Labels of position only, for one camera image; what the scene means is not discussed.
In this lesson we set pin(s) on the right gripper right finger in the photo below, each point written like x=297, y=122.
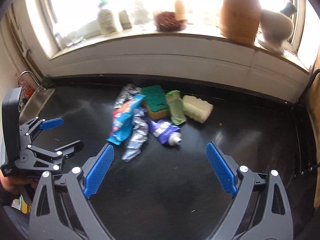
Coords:
x=271, y=217

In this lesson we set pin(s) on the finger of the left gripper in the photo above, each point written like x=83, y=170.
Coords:
x=53, y=161
x=36, y=125

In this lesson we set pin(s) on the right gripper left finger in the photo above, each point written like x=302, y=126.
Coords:
x=61, y=208

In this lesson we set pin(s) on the blue snack wrapper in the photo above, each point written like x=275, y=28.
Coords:
x=122, y=119

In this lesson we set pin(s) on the green yellow scrub sponge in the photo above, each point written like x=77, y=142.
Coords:
x=155, y=102

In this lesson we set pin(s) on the person's left hand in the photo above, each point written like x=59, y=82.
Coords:
x=11, y=184

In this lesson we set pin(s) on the stainless steel sink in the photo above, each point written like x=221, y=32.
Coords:
x=35, y=104

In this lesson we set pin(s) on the red dish soap bottle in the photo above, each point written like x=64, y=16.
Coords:
x=27, y=90

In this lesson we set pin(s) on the yellow box on floor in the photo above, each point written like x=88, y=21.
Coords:
x=21, y=205

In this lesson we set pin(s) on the chrome faucet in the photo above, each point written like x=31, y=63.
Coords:
x=30, y=74

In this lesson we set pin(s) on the silver crumpled wrapper back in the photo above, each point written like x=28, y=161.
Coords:
x=127, y=93

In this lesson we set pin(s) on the silver foil wrapper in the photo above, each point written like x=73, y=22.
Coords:
x=139, y=135

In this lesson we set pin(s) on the clear spray bottle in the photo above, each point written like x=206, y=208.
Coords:
x=105, y=19

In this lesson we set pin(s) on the purple squeeze tube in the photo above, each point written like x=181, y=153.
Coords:
x=165, y=131

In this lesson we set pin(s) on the pale yellow sponge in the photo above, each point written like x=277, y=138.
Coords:
x=196, y=108

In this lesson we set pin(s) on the crumpled green packet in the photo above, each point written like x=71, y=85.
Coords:
x=175, y=104

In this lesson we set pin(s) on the small beige bottle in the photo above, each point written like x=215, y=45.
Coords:
x=179, y=11

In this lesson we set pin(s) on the white ceramic vase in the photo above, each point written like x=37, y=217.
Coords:
x=276, y=28

